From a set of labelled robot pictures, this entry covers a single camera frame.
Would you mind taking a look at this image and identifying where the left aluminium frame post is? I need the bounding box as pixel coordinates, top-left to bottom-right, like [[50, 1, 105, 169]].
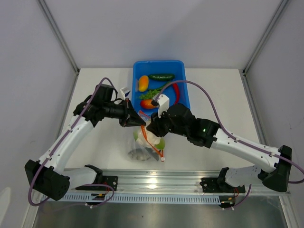
[[37, 0, 80, 74]]

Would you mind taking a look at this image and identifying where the clear orange-zipper zip bag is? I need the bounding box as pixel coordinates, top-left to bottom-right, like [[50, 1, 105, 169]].
[[128, 111, 165, 162]]

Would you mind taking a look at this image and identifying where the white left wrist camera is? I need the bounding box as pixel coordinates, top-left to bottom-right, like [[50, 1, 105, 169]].
[[120, 87, 130, 100]]

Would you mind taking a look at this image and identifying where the dark green toy cucumber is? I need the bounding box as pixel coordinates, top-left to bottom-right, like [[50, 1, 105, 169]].
[[148, 74, 175, 81]]

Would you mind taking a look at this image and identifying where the white toy cauliflower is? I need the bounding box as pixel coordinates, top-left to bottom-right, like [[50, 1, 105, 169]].
[[133, 127, 165, 150]]

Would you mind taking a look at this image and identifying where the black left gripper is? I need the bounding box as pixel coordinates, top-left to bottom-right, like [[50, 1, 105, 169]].
[[104, 98, 146, 127]]

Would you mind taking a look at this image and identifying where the blue plastic bin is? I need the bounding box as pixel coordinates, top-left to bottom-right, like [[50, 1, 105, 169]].
[[132, 60, 190, 115]]

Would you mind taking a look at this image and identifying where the aluminium front rail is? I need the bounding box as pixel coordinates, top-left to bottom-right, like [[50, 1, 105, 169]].
[[64, 168, 291, 197]]

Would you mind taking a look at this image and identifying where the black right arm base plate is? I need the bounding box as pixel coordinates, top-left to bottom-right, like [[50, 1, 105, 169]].
[[199, 177, 246, 193]]

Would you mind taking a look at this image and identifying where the white slotted cable duct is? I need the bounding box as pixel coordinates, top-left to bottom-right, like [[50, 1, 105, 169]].
[[61, 193, 221, 205]]

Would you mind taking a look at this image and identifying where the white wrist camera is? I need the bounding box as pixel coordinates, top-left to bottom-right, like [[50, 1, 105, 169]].
[[120, 87, 130, 100], [152, 94, 170, 118]]

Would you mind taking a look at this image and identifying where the green toy lettuce leaf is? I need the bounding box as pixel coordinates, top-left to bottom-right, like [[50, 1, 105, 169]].
[[139, 90, 160, 100]]

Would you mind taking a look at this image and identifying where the grey toy fish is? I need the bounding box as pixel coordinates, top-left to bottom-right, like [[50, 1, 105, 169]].
[[128, 148, 159, 161]]

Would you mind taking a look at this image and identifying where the red toy chili pepper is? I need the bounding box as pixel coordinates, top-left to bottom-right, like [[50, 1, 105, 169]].
[[172, 83, 180, 104]]

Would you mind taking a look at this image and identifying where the red orange toy mango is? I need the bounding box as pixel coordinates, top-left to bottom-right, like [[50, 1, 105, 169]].
[[140, 99, 157, 110]]

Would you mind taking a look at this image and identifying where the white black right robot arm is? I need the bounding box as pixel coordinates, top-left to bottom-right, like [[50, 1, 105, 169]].
[[147, 103, 292, 192]]

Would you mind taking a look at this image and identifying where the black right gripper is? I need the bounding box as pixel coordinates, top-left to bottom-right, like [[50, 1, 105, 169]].
[[147, 107, 189, 138]]

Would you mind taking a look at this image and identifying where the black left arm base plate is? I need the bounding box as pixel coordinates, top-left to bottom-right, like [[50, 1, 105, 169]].
[[102, 175, 118, 191]]

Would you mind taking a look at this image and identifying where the green toy chili pepper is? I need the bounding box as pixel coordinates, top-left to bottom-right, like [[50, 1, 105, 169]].
[[149, 81, 170, 91]]

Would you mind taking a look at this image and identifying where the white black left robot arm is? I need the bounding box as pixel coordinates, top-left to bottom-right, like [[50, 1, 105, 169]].
[[25, 84, 145, 200]]

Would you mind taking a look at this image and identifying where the aluminium frame post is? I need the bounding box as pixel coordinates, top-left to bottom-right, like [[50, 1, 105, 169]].
[[242, 0, 291, 74], [37, 0, 80, 74]]

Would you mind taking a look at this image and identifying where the yellow orange toy mango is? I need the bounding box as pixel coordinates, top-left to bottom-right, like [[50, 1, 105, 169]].
[[138, 75, 149, 92]]

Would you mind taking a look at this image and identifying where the right aluminium frame post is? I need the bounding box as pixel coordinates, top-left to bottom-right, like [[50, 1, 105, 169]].
[[242, 0, 291, 74]]

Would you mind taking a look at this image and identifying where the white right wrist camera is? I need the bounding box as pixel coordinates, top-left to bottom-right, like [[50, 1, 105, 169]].
[[152, 94, 170, 118]]

